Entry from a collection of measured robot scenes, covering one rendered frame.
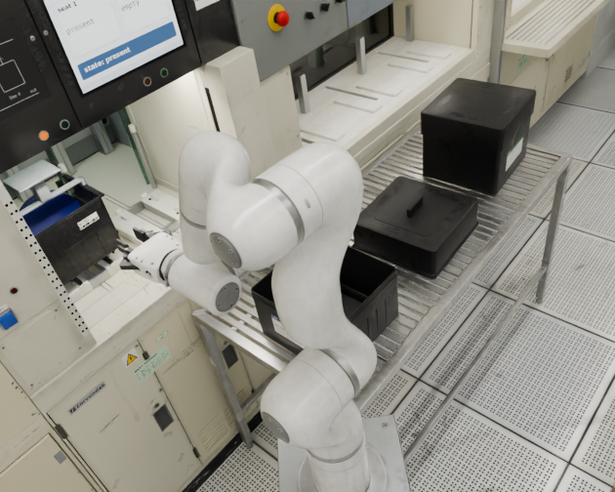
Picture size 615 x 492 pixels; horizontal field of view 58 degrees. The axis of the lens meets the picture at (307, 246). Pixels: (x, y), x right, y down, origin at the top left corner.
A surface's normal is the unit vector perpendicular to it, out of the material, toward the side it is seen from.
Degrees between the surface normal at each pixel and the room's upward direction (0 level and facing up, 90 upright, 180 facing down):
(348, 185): 81
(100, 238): 90
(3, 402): 90
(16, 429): 90
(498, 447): 0
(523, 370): 0
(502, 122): 0
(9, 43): 90
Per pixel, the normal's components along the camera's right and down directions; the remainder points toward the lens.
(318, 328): 0.29, 0.65
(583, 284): -0.14, -0.75
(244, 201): -0.04, -0.57
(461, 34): -0.65, 0.56
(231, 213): -0.18, -0.41
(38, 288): 0.75, 0.35
